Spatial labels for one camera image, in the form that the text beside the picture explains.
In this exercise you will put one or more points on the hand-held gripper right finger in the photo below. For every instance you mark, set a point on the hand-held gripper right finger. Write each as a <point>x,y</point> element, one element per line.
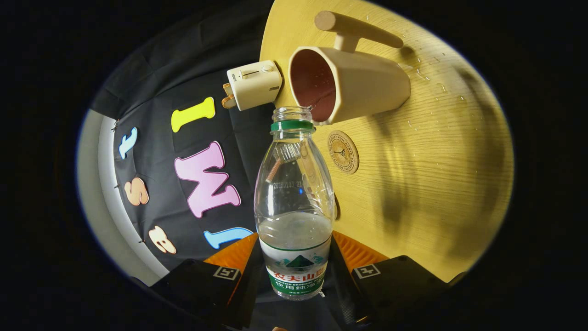
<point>344,289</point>

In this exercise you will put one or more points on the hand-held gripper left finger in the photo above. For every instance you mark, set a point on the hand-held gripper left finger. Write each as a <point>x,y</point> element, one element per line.
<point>248,289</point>

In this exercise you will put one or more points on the clear plastic bottle green label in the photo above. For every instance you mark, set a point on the clear plastic bottle green label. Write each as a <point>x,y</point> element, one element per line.
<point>294,239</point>

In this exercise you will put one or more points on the round cork coaster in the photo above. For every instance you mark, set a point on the round cork coaster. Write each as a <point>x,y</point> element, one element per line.
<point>343,151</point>

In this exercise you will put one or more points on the wooden table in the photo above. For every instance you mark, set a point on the wooden table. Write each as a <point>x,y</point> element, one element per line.
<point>413,184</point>

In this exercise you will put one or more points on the brown toast slice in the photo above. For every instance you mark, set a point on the brown toast slice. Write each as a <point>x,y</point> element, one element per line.
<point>228,99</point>

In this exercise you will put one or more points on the white toaster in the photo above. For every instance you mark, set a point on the white toaster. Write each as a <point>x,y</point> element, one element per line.
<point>255,85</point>

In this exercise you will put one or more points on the black backdrop cloth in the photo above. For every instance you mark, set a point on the black backdrop cloth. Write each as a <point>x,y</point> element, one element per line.
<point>156,92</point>

